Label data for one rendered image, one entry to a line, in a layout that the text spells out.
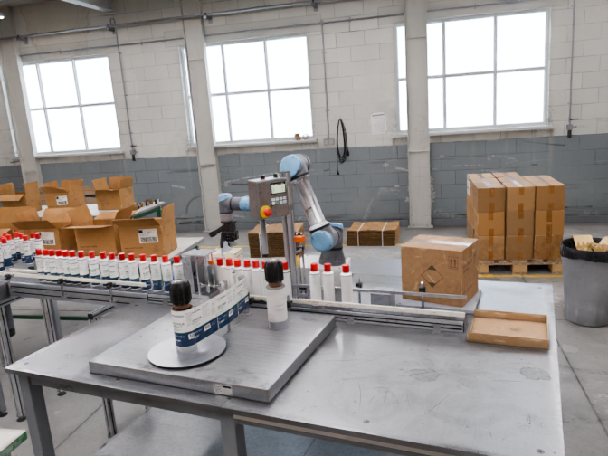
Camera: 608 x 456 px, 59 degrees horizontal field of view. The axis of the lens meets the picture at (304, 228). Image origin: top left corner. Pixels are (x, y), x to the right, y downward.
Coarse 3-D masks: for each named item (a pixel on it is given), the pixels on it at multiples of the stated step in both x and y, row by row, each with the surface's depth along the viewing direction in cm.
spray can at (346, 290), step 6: (342, 264) 245; (348, 264) 245; (342, 270) 245; (348, 270) 244; (342, 276) 244; (348, 276) 243; (342, 282) 245; (348, 282) 244; (342, 288) 246; (348, 288) 245; (342, 294) 246; (348, 294) 245; (342, 300) 248; (348, 300) 246
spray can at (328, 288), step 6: (324, 264) 248; (330, 264) 248; (324, 270) 248; (330, 270) 248; (324, 276) 248; (330, 276) 247; (324, 282) 249; (330, 282) 248; (324, 288) 249; (330, 288) 248; (324, 294) 250; (330, 294) 249; (324, 300) 252; (330, 300) 250; (330, 306) 250
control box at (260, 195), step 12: (252, 180) 256; (264, 180) 254; (276, 180) 257; (252, 192) 256; (264, 192) 254; (252, 204) 259; (264, 204) 255; (288, 204) 262; (252, 216) 261; (264, 216) 256; (276, 216) 260
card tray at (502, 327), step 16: (480, 320) 234; (496, 320) 233; (512, 320) 232; (528, 320) 230; (544, 320) 228; (480, 336) 214; (496, 336) 211; (512, 336) 209; (528, 336) 216; (544, 336) 215
